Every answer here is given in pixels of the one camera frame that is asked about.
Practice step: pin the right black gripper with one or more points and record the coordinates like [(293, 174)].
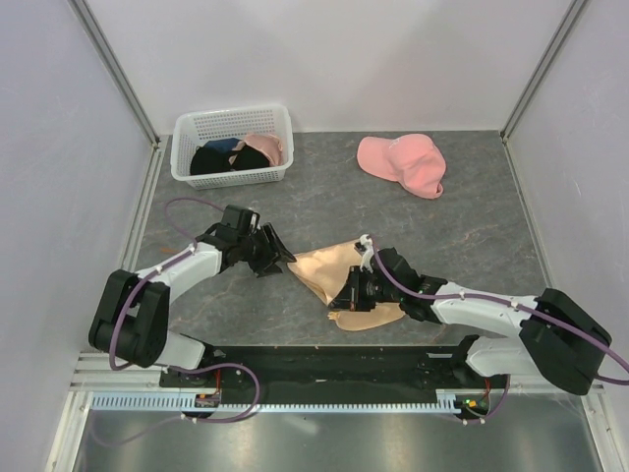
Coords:
[(350, 298)]

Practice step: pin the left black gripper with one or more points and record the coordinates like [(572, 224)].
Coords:
[(271, 251)]

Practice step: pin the peach cloth napkin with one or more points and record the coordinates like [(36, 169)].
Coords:
[(325, 272)]

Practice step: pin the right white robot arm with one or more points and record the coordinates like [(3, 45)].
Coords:
[(548, 336)]

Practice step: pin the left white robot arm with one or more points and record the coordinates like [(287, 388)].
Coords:
[(131, 323)]

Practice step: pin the light pink cap in basket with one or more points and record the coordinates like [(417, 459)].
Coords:
[(269, 145)]

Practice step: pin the black cap in basket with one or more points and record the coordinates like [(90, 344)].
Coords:
[(212, 161)]

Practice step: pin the blue cap in basket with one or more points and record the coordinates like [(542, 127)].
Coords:
[(222, 145)]

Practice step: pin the white plastic basket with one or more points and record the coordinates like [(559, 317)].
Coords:
[(193, 130)]

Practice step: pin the pink baseball cap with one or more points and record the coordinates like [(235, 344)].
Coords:
[(413, 161)]

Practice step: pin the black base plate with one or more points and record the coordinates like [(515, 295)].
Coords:
[(354, 373)]

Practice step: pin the aluminium front rail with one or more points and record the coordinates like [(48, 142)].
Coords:
[(93, 373)]

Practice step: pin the white slotted cable duct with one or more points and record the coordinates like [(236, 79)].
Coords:
[(180, 402)]

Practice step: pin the left aluminium frame post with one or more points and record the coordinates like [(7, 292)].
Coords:
[(104, 50)]

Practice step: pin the aluminium frame post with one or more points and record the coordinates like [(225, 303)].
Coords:
[(561, 34), (104, 50)]

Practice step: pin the right aluminium frame post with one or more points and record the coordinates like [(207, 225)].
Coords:
[(561, 34)]

